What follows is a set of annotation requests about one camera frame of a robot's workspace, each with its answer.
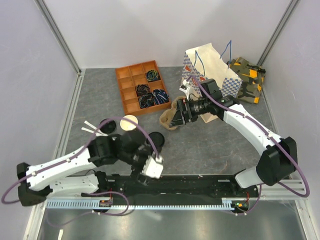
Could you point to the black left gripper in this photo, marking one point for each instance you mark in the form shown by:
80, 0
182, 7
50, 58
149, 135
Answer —
138, 175

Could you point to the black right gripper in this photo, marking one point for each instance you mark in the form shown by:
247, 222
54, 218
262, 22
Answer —
178, 119

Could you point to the cardboard cup carrier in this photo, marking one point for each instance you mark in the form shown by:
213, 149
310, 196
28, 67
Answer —
167, 116

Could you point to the black plastic cup lid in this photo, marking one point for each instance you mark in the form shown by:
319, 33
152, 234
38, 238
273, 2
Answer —
109, 127

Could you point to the paper cup front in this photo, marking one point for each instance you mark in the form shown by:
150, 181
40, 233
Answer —
159, 147

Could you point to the paper cup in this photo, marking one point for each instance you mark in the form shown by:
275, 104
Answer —
128, 123
159, 147

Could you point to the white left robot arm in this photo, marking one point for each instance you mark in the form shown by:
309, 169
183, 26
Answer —
35, 179

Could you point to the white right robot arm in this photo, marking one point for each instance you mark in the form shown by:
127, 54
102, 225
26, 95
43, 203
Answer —
278, 156

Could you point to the checkered paper takeout bag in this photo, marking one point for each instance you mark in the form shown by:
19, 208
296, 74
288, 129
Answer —
215, 67

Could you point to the paper cup near tray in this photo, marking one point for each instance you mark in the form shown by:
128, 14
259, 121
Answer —
128, 123

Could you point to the blue striped rolled sock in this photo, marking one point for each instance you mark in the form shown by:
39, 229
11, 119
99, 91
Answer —
160, 96

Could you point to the black patterned rolled sock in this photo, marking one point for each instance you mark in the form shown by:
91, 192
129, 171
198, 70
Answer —
147, 100

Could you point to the wrapped straw middle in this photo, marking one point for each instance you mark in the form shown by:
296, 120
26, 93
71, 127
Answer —
97, 134

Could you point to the wrapped straw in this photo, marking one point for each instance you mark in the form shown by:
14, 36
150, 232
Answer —
90, 125
97, 134

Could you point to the dark rolled sock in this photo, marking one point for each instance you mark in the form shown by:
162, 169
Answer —
142, 89

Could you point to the green blue rolled sock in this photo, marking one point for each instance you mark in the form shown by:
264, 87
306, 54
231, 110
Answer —
152, 75

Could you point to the wrapped straw upper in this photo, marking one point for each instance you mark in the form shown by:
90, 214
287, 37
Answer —
90, 125

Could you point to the orange compartment tray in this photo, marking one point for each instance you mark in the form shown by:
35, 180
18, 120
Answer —
129, 77

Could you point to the camouflage cloth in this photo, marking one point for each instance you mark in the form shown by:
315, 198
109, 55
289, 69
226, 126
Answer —
252, 77

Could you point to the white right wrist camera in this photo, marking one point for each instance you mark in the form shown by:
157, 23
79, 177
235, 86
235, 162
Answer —
187, 89

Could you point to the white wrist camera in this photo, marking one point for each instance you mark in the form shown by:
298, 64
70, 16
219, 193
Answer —
187, 89
153, 167

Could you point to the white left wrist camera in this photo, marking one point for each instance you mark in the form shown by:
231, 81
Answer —
153, 167

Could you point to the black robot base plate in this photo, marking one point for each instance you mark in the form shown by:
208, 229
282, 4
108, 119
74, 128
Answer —
173, 189

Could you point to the grey slotted cable duct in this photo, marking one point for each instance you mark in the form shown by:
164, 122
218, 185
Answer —
95, 204

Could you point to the aluminium frame rail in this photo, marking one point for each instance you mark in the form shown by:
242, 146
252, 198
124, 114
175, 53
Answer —
287, 190

